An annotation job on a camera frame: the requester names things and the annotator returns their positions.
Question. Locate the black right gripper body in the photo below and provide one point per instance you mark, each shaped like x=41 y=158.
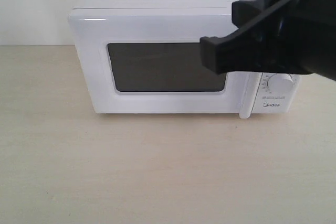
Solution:
x=295 y=36

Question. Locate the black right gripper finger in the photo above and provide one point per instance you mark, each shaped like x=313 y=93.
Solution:
x=231 y=53
x=245 y=10

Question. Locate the white microwave door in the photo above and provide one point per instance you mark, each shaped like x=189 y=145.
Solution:
x=150 y=64

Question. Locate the white control knob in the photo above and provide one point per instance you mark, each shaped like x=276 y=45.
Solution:
x=280 y=83

